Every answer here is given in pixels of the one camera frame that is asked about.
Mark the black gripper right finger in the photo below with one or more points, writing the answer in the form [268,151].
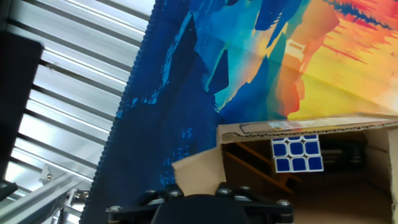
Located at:
[264,203]

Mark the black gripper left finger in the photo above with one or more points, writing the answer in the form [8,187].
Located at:
[140,205]

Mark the blue white Rubik's cube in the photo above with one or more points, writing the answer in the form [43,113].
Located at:
[295,149]

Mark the aluminium frame post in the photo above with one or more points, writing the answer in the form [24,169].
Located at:
[37,199]

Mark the black desk mat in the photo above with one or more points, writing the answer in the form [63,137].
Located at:
[18,93]

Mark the colourful sunset print tablecloth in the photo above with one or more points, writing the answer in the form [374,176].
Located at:
[174,109]

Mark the brown cardboard box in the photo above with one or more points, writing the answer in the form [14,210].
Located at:
[199,174]

